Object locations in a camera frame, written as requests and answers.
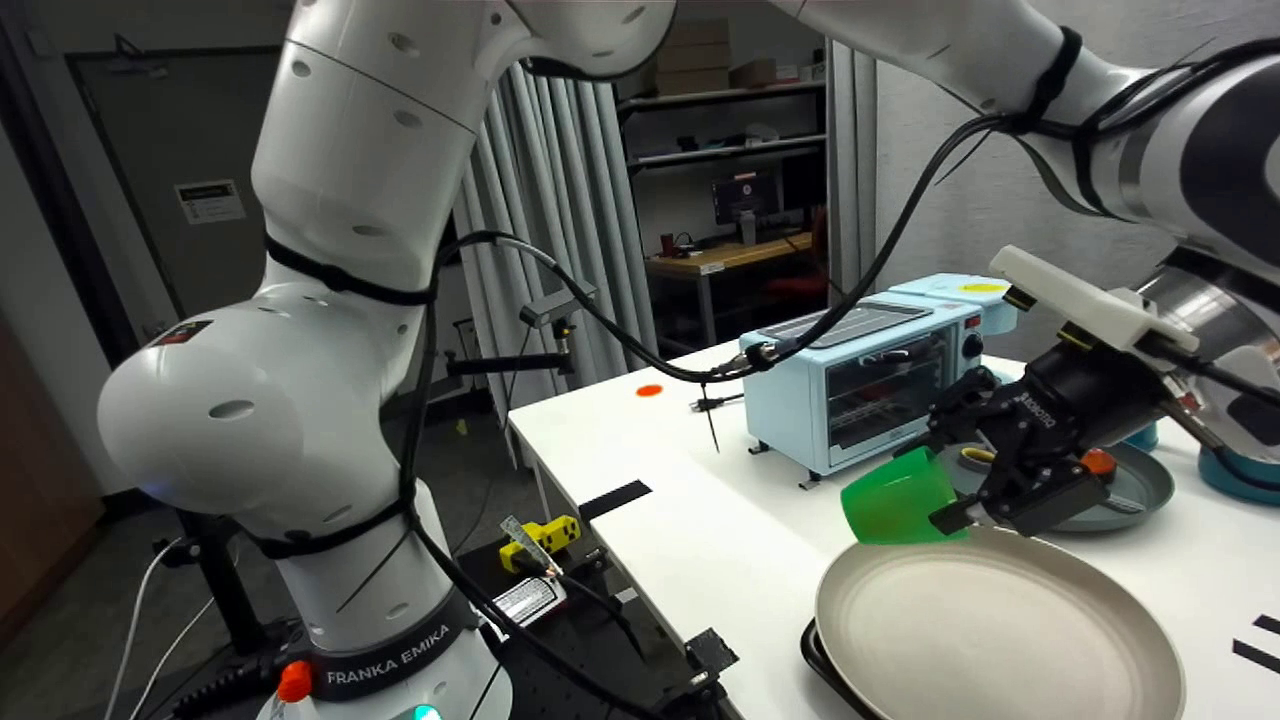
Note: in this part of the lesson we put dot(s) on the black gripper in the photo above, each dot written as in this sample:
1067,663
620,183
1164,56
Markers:
1086,391

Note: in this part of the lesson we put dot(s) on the green plastic cup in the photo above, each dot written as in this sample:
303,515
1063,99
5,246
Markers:
893,505

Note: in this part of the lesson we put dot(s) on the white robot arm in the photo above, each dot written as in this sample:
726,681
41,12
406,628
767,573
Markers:
264,413

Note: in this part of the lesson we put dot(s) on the grey round plate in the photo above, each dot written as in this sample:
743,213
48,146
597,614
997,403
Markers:
1142,498

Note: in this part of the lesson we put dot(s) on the beige round plate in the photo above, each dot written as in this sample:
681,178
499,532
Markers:
987,625

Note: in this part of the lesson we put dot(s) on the blue cup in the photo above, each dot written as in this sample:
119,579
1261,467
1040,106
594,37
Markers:
1244,481

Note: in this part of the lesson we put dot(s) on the red round toy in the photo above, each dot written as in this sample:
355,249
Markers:
1098,463

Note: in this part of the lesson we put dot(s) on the light blue toaster oven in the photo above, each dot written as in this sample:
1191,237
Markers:
786,403

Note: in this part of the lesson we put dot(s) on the black scale base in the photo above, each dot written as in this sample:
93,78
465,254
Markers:
818,659

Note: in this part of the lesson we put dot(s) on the black tape strip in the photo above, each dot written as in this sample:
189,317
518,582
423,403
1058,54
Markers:
1265,625
613,498
715,653
1257,659

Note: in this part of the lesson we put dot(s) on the wooden desk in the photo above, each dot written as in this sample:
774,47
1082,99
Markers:
735,254

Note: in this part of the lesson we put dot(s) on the small orange disc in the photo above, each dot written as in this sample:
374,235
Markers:
650,391

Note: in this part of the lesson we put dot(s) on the metal storage shelf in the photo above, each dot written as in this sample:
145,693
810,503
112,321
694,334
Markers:
726,99

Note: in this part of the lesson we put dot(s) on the yellow clamp tool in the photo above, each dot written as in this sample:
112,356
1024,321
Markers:
541,541

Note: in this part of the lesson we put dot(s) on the cardboard box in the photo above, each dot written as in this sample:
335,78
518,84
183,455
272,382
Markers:
697,62

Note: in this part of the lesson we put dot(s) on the grey curtain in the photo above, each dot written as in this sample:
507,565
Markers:
562,175

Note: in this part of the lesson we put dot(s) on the white bottle orange cap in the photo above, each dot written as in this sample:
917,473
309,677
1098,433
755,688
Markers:
294,685

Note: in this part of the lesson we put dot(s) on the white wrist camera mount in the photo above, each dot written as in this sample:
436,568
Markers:
1082,300

